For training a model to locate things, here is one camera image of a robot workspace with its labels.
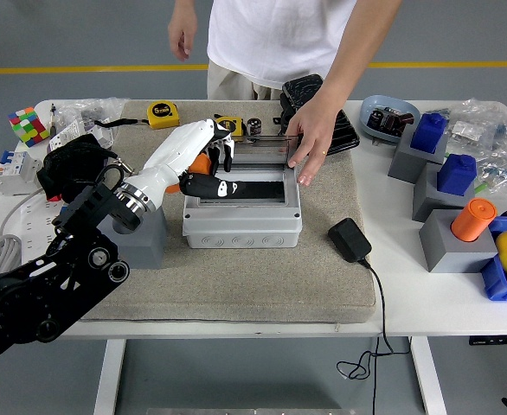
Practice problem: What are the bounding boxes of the person's left hand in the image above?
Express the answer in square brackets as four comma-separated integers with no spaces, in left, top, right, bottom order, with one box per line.
[284,97,345,188]

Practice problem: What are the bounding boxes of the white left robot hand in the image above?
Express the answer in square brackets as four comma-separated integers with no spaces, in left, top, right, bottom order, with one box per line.
[125,118,250,214]

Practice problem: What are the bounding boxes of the person's right hand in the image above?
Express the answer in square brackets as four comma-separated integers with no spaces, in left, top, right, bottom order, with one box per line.
[167,12,198,62]

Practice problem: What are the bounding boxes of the orange cylinder battery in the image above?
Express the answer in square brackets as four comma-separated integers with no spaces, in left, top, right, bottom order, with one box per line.
[450,197,498,243]
[166,153,214,195]

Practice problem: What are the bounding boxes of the grey junction box clear lid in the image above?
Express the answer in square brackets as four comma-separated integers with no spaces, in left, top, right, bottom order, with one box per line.
[182,133,304,250]

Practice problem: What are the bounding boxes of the yellow square tape measure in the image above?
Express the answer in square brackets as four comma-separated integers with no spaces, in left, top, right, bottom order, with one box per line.
[93,101,182,130]

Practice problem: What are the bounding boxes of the black foot pedal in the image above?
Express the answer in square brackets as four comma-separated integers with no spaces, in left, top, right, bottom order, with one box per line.
[278,73,362,156]

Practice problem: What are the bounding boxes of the pale blue dish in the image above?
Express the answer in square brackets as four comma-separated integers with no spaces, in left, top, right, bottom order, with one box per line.
[360,94,422,146]

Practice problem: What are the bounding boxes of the black table control panel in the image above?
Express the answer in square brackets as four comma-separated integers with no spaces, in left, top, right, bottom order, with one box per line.
[468,335,507,347]

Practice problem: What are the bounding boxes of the small white module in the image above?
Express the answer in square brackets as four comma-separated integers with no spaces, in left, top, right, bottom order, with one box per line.
[89,128,116,150]

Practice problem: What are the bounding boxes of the dark components pile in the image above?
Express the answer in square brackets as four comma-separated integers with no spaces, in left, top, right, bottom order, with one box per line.
[367,106,415,138]

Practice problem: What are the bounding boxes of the yellow round tape measure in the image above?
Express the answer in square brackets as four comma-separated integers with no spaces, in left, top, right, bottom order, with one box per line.
[214,114,246,138]

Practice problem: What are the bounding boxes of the white table leg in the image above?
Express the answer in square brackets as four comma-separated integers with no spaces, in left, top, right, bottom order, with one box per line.
[410,336,447,415]
[93,339,127,415]

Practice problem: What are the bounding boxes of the person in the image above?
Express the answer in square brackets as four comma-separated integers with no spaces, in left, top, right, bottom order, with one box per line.
[205,0,358,101]

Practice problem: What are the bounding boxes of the grey block holder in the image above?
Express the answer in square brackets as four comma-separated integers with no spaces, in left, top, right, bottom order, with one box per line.
[387,129,449,185]
[97,205,168,270]
[418,208,500,274]
[412,163,476,224]

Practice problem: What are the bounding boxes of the clear plastic bag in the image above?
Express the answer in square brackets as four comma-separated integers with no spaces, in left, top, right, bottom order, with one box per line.
[56,97,129,131]

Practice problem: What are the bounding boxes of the blue bottle-shaped block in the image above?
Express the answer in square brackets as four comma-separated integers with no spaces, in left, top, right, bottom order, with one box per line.
[410,112,448,155]
[436,153,478,195]

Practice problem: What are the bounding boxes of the black power adapter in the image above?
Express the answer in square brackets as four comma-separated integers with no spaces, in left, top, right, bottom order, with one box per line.
[327,217,373,263]

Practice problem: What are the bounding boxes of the blue plastic bin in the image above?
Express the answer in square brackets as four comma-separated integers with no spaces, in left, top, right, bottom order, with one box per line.
[479,215,507,302]

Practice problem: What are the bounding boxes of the grey-brown mat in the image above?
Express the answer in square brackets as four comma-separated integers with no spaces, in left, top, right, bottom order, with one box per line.
[69,99,378,325]

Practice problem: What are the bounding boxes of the large colourful puzzle cube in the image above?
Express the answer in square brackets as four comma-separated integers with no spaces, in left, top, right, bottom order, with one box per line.
[7,106,51,149]

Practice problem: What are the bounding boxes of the white power strip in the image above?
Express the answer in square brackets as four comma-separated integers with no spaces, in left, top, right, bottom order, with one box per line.
[9,192,73,269]

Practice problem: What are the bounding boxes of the white circuit breaker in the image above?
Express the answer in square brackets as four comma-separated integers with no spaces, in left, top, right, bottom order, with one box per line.
[0,150,45,196]

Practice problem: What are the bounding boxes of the clear bags of parts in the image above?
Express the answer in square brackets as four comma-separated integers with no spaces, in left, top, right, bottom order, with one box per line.
[441,98,507,195]

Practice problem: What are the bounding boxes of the black adapter cord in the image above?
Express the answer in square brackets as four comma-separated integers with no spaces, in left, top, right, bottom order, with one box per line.
[336,258,412,415]

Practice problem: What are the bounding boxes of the white power strip cable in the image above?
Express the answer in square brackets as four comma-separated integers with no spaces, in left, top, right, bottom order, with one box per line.
[0,192,42,284]

